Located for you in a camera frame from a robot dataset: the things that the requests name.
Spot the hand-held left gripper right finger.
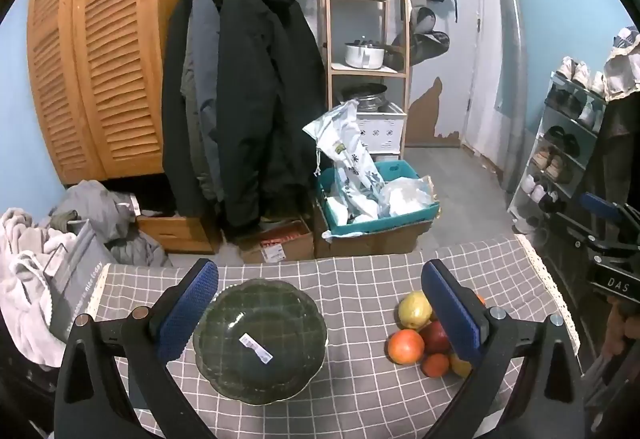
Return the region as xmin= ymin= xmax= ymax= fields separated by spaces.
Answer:
xmin=420 ymin=259 xmax=586 ymax=439

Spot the small cardboard box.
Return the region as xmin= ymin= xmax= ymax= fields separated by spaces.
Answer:
xmin=239 ymin=219 xmax=315 ymax=265

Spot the grey cloth pile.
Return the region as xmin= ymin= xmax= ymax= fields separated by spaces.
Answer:
xmin=40 ymin=180 xmax=173 ymax=267

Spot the white pot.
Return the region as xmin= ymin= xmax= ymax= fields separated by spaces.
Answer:
xmin=345 ymin=39 xmax=386 ymax=69

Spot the large cardboard box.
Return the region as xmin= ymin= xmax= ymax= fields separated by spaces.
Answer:
xmin=314 ymin=204 xmax=433 ymax=260

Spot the white lace cloth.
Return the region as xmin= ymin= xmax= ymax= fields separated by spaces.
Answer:
xmin=602 ymin=26 xmax=640 ymax=100

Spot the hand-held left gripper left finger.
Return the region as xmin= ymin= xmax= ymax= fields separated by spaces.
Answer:
xmin=52 ymin=258 xmax=221 ymax=439

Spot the grey pipe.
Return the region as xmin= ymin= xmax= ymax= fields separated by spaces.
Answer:
xmin=487 ymin=0 xmax=531 ymax=192

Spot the grey jacket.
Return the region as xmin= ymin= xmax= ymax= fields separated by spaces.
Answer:
xmin=181 ymin=0 xmax=226 ymax=202

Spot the black hooded coat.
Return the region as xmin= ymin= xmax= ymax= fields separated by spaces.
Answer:
xmin=210 ymin=0 xmax=328 ymax=240

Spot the grey laundry bag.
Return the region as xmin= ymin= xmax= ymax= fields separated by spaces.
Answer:
xmin=47 ymin=219 xmax=108 ymax=342

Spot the grey checked tablecloth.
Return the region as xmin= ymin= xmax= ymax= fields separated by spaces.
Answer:
xmin=85 ymin=235 xmax=583 ymax=439

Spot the red apple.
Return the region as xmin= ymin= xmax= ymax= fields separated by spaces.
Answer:
xmin=419 ymin=320 xmax=453 ymax=355

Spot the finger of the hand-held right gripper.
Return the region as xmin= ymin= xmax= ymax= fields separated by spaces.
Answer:
xmin=579 ymin=192 xmax=640 ymax=232
xmin=545 ymin=213 xmax=621 ymax=265

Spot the wooden drawer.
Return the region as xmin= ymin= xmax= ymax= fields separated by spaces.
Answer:
xmin=136 ymin=214 xmax=221 ymax=255

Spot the white patterned box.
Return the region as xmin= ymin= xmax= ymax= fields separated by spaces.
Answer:
xmin=356 ymin=104 xmax=407 ymax=154

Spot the white door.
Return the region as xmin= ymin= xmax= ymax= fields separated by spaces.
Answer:
xmin=415 ymin=0 xmax=483 ymax=147

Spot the yellow-green pear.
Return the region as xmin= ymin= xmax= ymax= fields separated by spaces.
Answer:
xmin=448 ymin=353 xmax=473 ymax=379
xmin=397 ymin=290 xmax=433 ymax=329

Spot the clear plastic bag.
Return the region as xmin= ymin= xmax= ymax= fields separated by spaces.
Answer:
xmin=380 ymin=175 xmax=437 ymax=219

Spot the dark green glass bowl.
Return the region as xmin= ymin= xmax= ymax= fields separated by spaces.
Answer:
xmin=192 ymin=279 xmax=328 ymax=406

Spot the grey shoe rack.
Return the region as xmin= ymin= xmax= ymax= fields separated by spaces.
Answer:
xmin=507 ymin=69 xmax=608 ymax=240

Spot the grey cap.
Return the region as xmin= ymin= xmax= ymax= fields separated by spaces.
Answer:
xmin=410 ymin=6 xmax=437 ymax=35

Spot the black jacket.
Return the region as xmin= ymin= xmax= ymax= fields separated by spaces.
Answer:
xmin=161 ymin=0 xmax=201 ymax=217

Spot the wooden louvred wardrobe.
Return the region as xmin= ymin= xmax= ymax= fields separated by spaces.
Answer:
xmin=27 ymin=0 xmax=193 ymax=187

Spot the person's right hand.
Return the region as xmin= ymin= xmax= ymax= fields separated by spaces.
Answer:
xmin=606 ymin=295 xmax=640 ymax=356

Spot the wooden shelf rack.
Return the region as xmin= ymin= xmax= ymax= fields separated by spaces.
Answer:
xmin=322 ymin=0 xmax=413 ymax=160

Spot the dark cloth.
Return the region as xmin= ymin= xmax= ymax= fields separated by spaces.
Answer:
xmin=582 ymin=92 xmax=640 ymax=220

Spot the large orange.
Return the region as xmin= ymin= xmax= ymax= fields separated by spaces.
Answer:
xmin=386 ymin=329 xmax=426 ymax=366

